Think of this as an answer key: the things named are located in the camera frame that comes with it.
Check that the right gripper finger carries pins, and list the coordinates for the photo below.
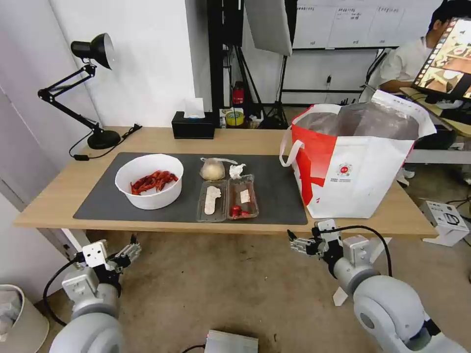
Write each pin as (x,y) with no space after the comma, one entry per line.
(302,242)
(303,250)

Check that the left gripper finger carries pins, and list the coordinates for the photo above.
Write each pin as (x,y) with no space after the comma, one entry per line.
(129,259)
(129,248)

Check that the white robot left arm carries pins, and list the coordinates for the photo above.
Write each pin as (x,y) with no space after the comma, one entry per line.
(92,331)

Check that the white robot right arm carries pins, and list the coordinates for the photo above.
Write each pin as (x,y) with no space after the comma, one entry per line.
(386,305)

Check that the red white takeout bag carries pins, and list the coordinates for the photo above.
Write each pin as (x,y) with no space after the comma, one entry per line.
(360,176)

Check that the white trash bin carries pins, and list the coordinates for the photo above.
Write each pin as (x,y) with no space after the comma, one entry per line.
(25,323)

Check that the clear bag with beige food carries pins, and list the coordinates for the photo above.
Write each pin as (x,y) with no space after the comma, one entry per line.
(212,171)

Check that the white round bowl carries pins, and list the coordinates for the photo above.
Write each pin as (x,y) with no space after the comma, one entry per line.
(154,200)

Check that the dark grey desk mat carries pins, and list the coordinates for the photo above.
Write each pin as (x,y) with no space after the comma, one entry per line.
(279,191)

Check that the red crayfish shells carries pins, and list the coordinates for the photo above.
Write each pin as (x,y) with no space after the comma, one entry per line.
(152,181)

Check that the red food scraps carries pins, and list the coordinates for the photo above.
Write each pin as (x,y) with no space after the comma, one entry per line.
(237,212)

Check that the small white label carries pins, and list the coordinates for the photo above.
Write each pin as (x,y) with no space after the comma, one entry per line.
(244,196)

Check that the clear plastic clamshell container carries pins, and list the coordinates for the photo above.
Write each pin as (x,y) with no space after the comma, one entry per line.
(224,198)

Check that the crumpled white napkin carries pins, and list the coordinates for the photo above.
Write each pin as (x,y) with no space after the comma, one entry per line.
(236,171)

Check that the white cardboard box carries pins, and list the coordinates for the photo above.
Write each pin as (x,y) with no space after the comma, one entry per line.
(445,222)

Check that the black tissue box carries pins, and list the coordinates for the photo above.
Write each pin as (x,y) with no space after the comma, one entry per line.
(193,128)

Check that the yellow tape roll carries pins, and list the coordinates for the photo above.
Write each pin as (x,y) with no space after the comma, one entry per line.
(234,118)

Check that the white tissue sheet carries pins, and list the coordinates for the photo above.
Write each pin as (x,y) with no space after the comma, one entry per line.
(194,107)

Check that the black tripod light stand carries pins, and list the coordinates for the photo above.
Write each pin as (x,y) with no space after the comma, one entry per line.
(282,88)

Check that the red fire extinguisher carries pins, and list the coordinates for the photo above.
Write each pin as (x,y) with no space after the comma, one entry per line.
(238,95)

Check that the wooden side desk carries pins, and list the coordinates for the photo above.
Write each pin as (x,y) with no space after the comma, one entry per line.
(441,114)

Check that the person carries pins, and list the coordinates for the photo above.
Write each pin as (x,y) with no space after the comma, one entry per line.
(404,62)

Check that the black desk lamp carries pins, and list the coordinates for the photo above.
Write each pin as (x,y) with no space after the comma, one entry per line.
(97,46)

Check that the grey studio softbox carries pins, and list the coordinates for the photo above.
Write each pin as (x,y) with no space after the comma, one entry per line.
(268,25)

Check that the black equipment rack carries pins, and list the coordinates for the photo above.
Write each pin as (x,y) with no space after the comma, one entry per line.
(224,36)

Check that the black computer monitor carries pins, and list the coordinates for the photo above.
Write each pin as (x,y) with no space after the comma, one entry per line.
(447,62)

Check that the white whiteboard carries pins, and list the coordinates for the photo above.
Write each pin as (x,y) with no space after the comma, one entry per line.
(349,22)

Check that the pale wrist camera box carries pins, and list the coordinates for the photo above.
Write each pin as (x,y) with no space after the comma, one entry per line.
(327,227)
(94,253)

